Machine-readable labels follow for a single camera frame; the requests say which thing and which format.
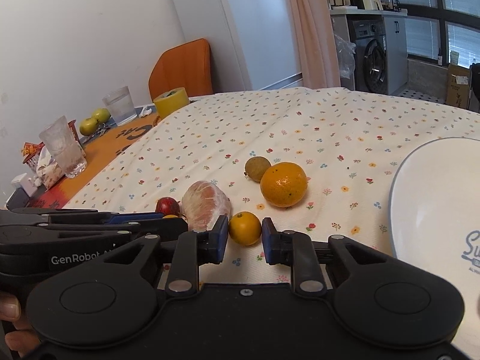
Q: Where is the brown kiwi fruit back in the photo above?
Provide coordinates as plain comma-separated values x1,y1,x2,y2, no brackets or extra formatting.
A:
244,156,271,183

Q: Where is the grey washing machine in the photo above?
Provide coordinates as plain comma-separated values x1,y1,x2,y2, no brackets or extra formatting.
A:
349,19,388,94

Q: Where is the large orange back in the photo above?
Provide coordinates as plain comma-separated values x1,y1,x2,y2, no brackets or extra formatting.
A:
260,162,308,208

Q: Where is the floral white tablecloth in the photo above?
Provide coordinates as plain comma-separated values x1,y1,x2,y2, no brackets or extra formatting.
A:
61,86,480,285

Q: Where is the cardboard box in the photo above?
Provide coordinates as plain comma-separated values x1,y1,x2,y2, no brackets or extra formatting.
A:
446,63,470,109

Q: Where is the red snack basket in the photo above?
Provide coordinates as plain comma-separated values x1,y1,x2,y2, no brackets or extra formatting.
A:
24,121,86,189

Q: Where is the orange cat table mat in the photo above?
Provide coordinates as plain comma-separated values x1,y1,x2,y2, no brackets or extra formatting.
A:
6,111,162,209

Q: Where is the clear glass back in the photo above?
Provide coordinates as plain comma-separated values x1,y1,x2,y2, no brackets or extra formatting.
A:
103,86,137,126

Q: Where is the orange chair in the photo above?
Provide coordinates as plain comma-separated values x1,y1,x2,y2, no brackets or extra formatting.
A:
148,38,213,100

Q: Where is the peeled pomelo segment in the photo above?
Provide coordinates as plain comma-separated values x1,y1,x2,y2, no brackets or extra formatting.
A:
181,180,232,232

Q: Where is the red cherry tomato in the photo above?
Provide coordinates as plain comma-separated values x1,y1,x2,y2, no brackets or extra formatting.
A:
155,197,181,216

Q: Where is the pink curtain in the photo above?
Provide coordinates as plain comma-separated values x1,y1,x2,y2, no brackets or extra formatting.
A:
289,0,340,89

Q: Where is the kitchen counter cabinet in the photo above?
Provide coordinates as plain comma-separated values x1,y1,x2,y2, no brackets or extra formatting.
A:
330,7,408,95

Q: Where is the white plate with blue rim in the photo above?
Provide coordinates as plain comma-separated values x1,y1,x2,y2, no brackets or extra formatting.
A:
389,137,480,359

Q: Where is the yellow tape roll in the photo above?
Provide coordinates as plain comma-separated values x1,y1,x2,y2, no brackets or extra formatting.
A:
153,87,190,119

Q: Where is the person's left hand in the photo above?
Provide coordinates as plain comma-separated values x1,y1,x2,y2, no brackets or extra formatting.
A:
0,292,40,358

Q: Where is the small yellow kumquat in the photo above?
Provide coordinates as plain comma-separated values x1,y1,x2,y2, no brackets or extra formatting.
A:
229,211,261,246

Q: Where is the black jacket on chair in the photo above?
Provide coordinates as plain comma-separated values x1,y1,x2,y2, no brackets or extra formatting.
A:
469,63,480,112

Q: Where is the white refrigerator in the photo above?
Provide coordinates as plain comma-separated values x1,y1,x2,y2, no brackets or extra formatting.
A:
173,0,303,93

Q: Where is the green pear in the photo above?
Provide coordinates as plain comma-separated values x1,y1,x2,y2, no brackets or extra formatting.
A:
91,108,111,124
79,117,98,137

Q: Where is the frosted glass front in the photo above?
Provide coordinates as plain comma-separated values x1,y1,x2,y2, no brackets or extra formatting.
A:
39,115,87,179

